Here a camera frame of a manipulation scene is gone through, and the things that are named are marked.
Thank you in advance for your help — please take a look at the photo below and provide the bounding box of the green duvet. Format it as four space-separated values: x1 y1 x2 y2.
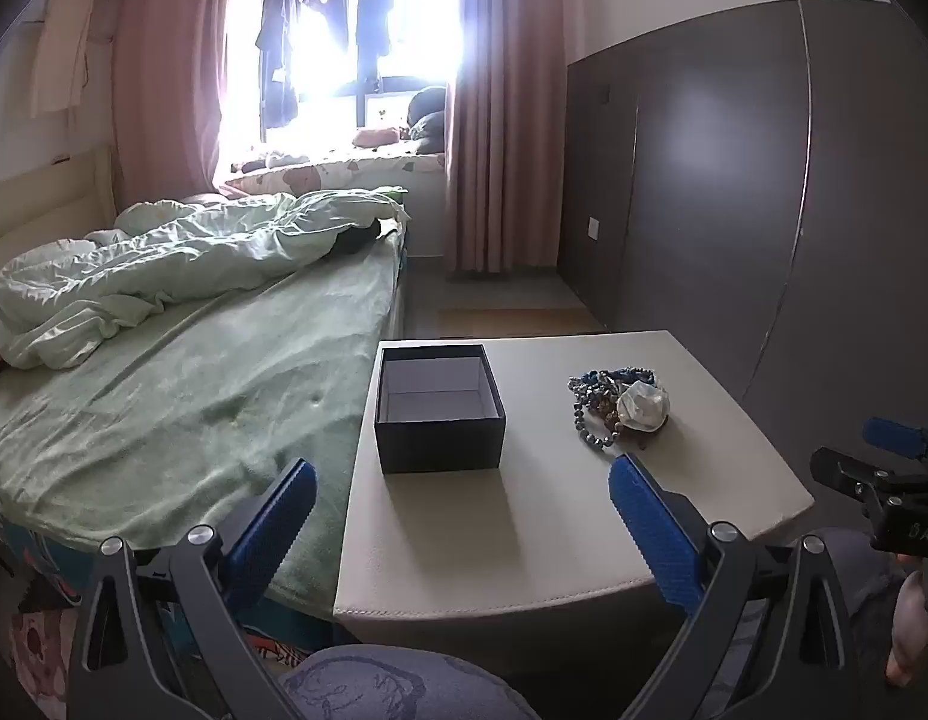
0 187 411 370

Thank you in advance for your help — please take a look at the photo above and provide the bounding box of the pile of beaded bracelets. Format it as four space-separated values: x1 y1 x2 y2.
567 367 673 452

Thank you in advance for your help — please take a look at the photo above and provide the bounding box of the pink curtain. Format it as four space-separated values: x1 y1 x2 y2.
443 0 573 276
111 0 244 203

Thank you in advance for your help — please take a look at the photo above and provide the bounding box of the person's left leg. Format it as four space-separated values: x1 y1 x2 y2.
280 643 543 720

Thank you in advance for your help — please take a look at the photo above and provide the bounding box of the cream bed headboard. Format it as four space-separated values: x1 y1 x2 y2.
0 144 118 271

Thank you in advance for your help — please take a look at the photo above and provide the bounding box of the cartoon printed bed sheet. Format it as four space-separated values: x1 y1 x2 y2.
0 457 322 672

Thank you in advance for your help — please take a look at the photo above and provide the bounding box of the black jewelry box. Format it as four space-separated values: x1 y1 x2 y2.
374 343 507 475

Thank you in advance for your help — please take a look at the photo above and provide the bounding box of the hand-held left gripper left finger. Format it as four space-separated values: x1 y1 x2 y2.
68 457 319 720

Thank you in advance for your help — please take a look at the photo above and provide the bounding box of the person's right leg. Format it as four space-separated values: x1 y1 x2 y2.
804 529 911 616

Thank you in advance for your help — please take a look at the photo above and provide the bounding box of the patterned window seat cushion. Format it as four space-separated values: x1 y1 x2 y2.
216 150 446 200

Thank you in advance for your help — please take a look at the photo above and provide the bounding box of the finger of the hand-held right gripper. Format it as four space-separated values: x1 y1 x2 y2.
810 448 896 502
863 418 928 464

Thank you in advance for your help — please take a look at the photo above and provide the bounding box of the white jewelry piece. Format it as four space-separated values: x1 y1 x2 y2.
615 381 672 434

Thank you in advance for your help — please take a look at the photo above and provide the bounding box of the person's leg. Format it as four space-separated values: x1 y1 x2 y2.
280 643 543 720
804 529 911 616

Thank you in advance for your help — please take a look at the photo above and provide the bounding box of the dark pillow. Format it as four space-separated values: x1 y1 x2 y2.
404 88 448 155

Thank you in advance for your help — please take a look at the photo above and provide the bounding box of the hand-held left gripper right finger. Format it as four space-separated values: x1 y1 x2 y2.
608 454 862 720

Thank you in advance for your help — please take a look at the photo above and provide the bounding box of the white hanging cloth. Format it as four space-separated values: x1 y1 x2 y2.
29 0 86 117

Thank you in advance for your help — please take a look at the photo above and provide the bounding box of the bed with green sheet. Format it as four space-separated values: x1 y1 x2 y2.
0 221 409 620

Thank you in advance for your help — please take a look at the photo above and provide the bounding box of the person's right hand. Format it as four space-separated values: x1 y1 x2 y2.
888 568 928 689

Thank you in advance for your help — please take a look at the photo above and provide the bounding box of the dark hanging garment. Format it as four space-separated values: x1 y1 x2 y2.
353 0 399 87
255 0 301 130

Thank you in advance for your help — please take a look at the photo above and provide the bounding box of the dark grey wardrobe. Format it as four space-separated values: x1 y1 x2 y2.
557 0 928 481

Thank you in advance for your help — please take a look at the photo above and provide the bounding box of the window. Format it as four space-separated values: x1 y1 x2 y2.
224 0 465 158

